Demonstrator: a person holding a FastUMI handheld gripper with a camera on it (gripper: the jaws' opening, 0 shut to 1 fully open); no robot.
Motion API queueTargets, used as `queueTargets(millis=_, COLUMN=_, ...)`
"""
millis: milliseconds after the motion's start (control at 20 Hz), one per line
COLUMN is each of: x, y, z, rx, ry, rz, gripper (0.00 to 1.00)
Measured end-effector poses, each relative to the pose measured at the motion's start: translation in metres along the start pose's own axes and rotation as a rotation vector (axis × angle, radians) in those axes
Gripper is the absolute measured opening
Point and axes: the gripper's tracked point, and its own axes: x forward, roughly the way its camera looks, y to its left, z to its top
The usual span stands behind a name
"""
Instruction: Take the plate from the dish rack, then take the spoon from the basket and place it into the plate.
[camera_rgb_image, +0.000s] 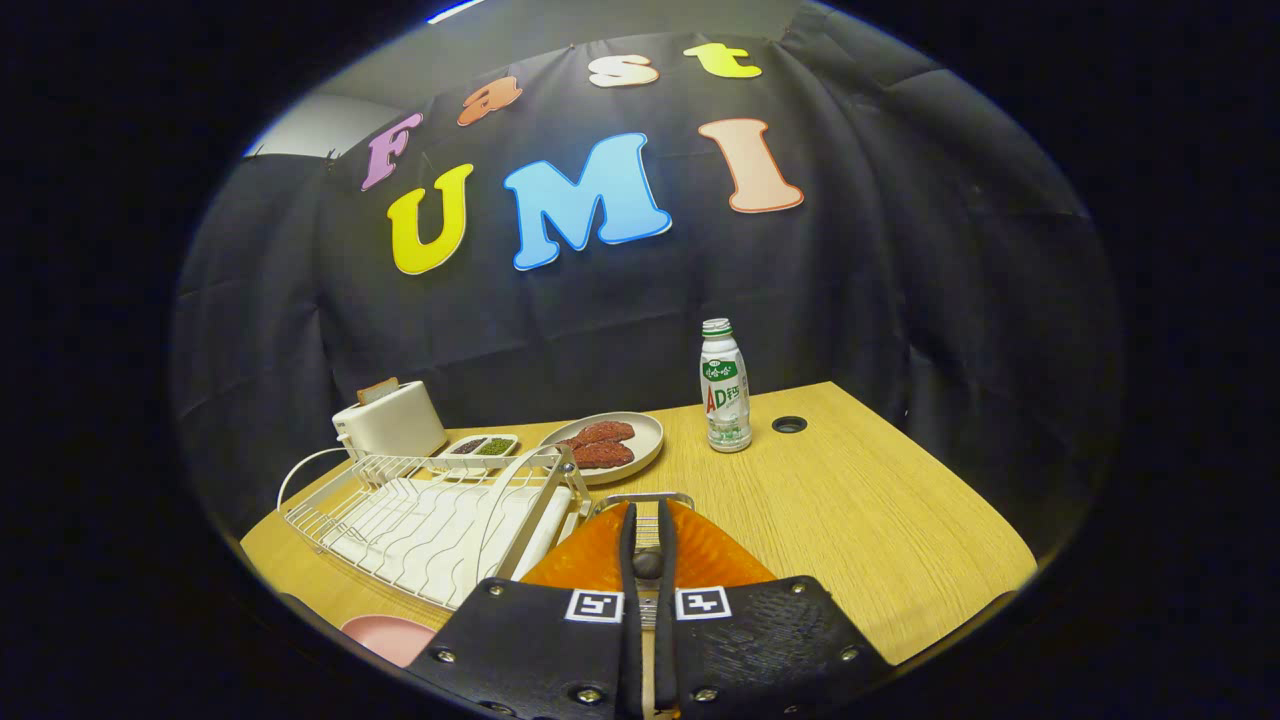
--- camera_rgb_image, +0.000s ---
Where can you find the toast slice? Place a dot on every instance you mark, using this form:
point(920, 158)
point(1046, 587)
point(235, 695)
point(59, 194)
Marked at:
point(377, 389)

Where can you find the pile of dark beans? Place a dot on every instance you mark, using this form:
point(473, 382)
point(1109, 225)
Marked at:
point(468, 445)

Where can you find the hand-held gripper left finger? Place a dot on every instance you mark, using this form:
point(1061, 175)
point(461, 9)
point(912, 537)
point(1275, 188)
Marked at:
point(628, 560)

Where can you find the white toaster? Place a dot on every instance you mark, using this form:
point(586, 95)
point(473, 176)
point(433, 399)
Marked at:
point(395, 425)

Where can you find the white drink bottle green label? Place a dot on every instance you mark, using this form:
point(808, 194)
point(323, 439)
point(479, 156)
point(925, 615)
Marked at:
point(725, 400)

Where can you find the ceiling light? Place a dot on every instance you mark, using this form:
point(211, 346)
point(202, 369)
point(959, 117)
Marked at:
point(455, 10)

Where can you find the white drip tray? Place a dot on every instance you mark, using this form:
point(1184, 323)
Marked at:
point(440, 545)

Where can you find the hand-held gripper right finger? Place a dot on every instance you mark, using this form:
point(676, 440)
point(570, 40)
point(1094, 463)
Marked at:
point(666, 540)

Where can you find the white divided tray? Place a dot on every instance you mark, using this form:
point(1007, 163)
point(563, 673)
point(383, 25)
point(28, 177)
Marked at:
point(482, 447)

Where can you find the beige plate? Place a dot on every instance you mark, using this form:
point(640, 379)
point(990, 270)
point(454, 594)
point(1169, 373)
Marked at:
point(650, 440)

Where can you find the pile of green beans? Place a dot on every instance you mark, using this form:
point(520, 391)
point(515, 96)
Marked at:
point(494, 447)

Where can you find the pink plate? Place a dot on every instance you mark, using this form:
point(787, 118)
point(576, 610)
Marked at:
point(395, 638)

